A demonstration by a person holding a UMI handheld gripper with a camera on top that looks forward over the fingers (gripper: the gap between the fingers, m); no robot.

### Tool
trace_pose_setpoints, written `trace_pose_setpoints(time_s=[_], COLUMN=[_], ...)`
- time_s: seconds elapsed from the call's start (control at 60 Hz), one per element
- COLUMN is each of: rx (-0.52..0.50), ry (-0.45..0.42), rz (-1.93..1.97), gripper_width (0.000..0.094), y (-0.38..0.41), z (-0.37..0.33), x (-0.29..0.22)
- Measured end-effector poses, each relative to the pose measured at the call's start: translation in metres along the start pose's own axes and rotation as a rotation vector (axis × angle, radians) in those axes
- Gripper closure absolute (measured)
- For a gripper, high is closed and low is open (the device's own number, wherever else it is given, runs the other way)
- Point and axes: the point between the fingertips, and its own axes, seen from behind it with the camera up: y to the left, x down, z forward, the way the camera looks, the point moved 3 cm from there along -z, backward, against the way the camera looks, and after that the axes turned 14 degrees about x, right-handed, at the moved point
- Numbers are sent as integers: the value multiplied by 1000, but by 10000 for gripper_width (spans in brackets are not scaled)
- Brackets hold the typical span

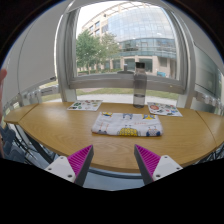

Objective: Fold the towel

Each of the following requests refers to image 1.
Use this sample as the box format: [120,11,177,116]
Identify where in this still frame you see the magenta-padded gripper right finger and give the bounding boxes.
[134,144,184,186]

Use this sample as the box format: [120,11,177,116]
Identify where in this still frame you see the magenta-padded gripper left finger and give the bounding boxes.
[44,144,95,187]

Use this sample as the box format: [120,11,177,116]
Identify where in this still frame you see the white cartoon-print towel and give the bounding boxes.
[91,111,164,138]

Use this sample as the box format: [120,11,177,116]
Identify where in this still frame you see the dark blue chairs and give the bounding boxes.
[0,123,58,166]

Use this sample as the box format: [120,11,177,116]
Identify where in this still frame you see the sticker sheet with red circle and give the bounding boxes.
[146,101,184,118]

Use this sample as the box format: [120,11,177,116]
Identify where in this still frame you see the sticker sheet with green stickers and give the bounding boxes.
[66,99,104,112]

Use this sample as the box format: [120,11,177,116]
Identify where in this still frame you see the clear water bottle black cap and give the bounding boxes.
[132,61,148,109]

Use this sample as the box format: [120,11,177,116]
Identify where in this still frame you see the green tree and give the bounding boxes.
[75,29,121,75]

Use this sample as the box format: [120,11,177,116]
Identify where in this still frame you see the curved glass-fronted building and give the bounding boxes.
[81,1,178,79]

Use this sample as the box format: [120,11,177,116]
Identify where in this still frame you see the white wall trunking with sockets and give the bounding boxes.
[13,83,60,107]
[194,90,224,116]

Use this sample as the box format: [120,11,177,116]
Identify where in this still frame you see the grey window frame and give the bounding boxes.
[54,0,198,109]

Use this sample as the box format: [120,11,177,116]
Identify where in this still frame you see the grey window handle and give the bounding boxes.
[117,64,135,75]

